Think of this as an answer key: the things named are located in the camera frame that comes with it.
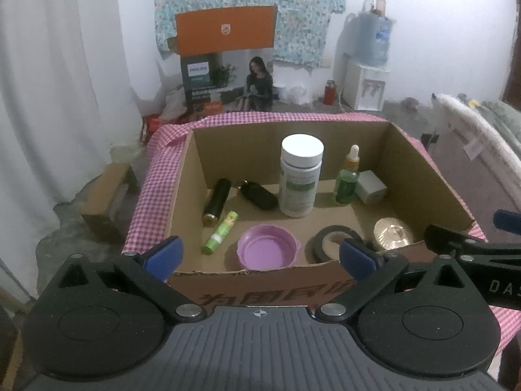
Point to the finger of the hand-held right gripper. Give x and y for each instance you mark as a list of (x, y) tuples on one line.
[(468, 246), (508, 220)]

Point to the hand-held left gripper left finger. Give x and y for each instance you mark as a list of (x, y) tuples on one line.
[(165, 254)]

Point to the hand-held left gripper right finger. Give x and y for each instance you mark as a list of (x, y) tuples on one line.
[(358, 258)]

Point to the black tape roll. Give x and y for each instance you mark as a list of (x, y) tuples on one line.
[(321, 238)]

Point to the gold ribbed round disc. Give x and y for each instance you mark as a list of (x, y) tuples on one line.
[(392, 234)]

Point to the green glue stick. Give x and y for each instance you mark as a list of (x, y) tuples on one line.
[(219, 232)]

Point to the white charger plug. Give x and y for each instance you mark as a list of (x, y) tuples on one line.
[(372, 189)]

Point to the green dropper bottle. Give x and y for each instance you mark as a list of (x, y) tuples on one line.
[(346, 187)]

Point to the black flashlight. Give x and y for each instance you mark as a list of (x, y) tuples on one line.
[(217, 199)]

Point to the black car key fob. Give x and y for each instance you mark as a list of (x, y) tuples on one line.
[(260, 197)]

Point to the white bottle with green label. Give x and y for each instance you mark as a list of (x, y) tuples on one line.
[(301, 150)]

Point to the grey fabric sofa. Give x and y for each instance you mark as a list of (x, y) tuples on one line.
[(468, 187)]

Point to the pink checked cloth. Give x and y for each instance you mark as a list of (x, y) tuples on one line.
[(150, 195)]

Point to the white paper tag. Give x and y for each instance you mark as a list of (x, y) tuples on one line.
[(473, 149)]

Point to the small brown cardboard box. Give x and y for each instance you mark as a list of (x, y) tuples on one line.
[(97, 211)]

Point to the grey-green blanket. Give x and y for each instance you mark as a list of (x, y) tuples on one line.
[(500, 114)]

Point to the white fleece blanket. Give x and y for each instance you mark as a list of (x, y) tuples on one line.
[(460, 110)]

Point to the red plastic bag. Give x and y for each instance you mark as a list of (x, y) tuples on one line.
[(150, 126)]

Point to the brown wooden door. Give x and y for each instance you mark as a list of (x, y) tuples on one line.
[(515, 81)]

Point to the white plastic bag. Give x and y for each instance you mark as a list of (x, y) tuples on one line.
[(175, 106)]

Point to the red thermos bottle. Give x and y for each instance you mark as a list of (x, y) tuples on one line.
[(329, 95)]

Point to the printed appliance product box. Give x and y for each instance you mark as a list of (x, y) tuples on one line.
[(195, 89)]

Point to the white water dispenser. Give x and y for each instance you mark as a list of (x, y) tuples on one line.
[(358, 85)]

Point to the crumpled clear plastic bag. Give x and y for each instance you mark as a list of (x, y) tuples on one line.
[(295, 94)]

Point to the white curtain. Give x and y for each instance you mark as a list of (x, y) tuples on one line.
[(61, 89)]

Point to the blue water jug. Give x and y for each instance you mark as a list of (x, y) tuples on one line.
[(372, 40)]

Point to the blue floral hanging cloth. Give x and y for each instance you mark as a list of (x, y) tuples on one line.
[(301, 16)]

